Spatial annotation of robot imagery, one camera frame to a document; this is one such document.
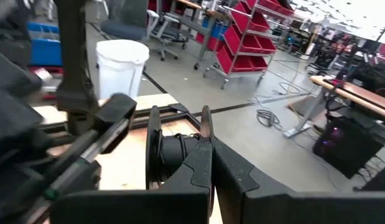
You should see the dark office chair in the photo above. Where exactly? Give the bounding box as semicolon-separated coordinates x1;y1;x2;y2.
100;0;189;62

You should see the black computer tower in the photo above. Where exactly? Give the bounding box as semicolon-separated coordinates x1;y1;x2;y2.
312;115;385;180

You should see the red plastic storage bin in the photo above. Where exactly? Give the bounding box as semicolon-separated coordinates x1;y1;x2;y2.
245;0;295;17
231;1;271;34
223;25;277;54
215;45;269;75

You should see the grey frame wooden table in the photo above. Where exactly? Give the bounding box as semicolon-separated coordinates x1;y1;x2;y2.
172;0;230;71

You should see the wooden workbench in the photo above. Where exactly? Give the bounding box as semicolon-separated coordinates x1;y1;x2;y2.
282;74;385;139

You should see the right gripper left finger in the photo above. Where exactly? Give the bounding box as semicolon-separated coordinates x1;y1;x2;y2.
50;136;213;224

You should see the blue plastic crate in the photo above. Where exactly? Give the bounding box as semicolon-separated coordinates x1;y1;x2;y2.
200;17;230;41
26;21;64;67

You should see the white trash bin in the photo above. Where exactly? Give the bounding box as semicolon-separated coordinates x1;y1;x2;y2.
95;39;151;102

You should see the metal shelf rack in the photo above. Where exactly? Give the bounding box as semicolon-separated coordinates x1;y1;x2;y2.
193;0;296;91

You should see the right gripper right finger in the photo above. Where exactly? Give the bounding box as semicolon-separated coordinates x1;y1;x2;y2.
212;139;385;224

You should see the black cord spool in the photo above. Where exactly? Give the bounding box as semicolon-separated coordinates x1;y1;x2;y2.
144;105;215;191

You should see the coiled black floor cable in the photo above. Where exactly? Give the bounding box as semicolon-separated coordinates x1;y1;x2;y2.
256;108;282;128

